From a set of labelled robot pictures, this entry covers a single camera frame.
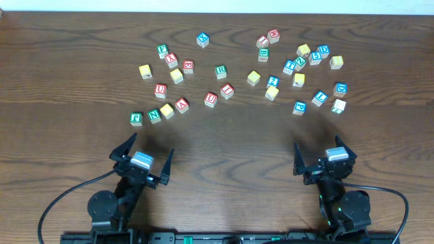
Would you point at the blue d block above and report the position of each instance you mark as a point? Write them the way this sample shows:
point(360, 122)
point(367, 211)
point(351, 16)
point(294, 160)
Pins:
point(340, 89)
point(324, 51)

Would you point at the green J block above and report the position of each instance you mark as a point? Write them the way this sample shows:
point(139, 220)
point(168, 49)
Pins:
point(136, 119)

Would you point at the blue D block right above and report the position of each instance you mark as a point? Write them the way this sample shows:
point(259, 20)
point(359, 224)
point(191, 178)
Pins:
point(340, 89)

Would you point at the blue P block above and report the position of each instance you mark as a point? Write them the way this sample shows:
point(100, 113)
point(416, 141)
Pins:
point(299, 108)

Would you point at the green B block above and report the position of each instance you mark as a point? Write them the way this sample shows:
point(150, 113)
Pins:
point(263, 55)

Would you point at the blue L block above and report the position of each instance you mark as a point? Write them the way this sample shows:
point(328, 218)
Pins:
point(319, 98)

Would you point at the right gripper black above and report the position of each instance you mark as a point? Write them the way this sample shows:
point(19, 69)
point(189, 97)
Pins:
point(325, 169)

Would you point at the green N block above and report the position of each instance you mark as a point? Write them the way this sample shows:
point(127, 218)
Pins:
point(154, 116)

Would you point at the green R block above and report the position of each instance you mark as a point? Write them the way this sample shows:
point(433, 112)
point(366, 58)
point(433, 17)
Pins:
point(221, 72)

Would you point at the blue T block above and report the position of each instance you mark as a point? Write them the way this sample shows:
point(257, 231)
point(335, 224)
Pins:
point(289, 67)

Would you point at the red A block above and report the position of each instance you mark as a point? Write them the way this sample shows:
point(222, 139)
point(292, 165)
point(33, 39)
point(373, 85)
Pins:
point(182, 105)

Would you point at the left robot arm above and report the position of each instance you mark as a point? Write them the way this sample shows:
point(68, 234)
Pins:
point(111, 211)

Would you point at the red U block left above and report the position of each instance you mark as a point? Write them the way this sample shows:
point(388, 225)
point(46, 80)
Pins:
point(160, 90)

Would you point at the green white block right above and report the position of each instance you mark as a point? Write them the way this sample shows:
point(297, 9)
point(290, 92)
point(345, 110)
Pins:
point(338, 106)

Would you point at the blue 5 block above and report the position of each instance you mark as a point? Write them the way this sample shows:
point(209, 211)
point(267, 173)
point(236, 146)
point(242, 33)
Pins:
point(315, 58)

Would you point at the red I block centre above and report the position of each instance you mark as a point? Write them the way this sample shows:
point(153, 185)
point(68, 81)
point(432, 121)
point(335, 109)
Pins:
point(227, 91)

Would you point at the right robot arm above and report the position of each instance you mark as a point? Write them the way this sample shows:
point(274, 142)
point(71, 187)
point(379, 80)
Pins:
point(345, 211)

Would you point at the red U block centre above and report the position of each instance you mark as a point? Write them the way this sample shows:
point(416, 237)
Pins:
point(210, 99)

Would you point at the red i block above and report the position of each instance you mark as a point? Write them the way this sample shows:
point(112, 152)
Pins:
point(262, 42)
point(227, 91)

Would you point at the red I block top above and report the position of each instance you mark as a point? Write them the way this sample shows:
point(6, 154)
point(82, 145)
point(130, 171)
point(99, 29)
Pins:
point(262, 42)

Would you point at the yellow 8 block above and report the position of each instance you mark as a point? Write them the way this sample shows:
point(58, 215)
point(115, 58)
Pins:
point(336, 62)

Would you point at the yellow K block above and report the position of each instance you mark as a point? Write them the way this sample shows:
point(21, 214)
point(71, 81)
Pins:
point(298, 79)

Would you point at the red u block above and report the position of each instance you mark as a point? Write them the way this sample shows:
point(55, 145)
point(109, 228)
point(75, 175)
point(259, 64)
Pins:
point(160, 90)
point(210, 99)

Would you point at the yellow block top right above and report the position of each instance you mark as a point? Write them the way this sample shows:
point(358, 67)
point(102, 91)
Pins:
point(303, 51)

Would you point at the yellow block far left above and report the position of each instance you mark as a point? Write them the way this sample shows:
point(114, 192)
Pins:
point(145, 71)

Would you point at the yellow C block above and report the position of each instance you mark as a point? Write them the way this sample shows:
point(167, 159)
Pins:
point(176, 76)

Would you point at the green F block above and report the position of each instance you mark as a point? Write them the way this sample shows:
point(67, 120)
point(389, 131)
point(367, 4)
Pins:
point(162, 51)

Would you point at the yellow O block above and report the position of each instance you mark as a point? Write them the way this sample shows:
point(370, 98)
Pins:
point(167, 111)

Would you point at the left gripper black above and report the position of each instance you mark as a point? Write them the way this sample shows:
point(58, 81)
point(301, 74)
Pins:
point(134, 171)

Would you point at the red E block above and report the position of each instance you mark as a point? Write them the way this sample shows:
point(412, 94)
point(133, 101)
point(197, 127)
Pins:
point(188, 67)

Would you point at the yellow block below 2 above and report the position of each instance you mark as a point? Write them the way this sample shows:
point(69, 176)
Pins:
point(271, 93)

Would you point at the blue 2 block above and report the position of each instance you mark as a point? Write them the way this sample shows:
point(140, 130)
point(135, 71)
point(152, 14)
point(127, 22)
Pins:
point(273, 81)

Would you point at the blue D block top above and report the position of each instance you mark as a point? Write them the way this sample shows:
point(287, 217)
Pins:
point(324, 51)

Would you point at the yellow block centre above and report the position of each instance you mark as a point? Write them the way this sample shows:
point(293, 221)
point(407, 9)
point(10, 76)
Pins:
point(253, 78)

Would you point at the green Z block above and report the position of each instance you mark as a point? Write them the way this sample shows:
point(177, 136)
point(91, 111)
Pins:
point(300, 63)

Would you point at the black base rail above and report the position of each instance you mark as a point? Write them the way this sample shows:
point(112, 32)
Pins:
point(223, 238)

